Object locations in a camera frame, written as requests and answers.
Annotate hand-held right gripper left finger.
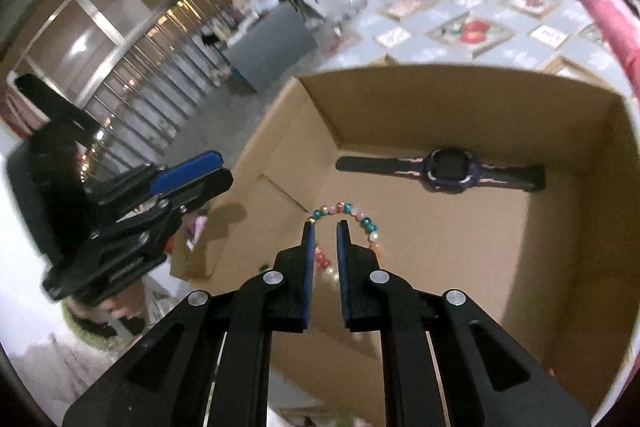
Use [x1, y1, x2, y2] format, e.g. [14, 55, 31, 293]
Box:
[62, 221, 317, 427]

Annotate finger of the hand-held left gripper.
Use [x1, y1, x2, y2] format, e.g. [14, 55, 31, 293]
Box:
[90, 168, 235, 244]
[82, 150, 224, 208]

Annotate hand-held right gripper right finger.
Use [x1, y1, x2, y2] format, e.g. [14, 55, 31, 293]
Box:
[336, 220, 592, 427]

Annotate colourful bead bracelet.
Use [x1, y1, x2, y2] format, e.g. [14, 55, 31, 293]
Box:
[306, 202, 385, 280]

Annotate brown cardboard box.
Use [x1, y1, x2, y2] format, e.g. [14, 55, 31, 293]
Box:
[170, 66, 640, 410]

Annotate person's left forearm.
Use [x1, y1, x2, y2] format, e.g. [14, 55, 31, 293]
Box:
[0, 279, 193, 413]

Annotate metal railing rack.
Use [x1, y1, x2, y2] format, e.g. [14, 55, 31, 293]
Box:
[82, 0, 243, 148]

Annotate grey storage box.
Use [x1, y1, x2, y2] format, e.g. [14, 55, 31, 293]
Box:
[221, 2, 319, 96]

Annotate dark purple wrist watch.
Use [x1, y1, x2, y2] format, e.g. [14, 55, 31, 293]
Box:
[335, 147, 546, 194]

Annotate brown wooden wardrobe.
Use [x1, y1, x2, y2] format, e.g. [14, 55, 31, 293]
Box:
[0, 0, 241, 122]

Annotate fruit print floor mat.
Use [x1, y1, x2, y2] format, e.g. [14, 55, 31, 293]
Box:
[320, 0, 636, 80]

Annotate pink floral blanket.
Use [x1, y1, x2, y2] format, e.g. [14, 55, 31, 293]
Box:
[552, 0, 640, 95]

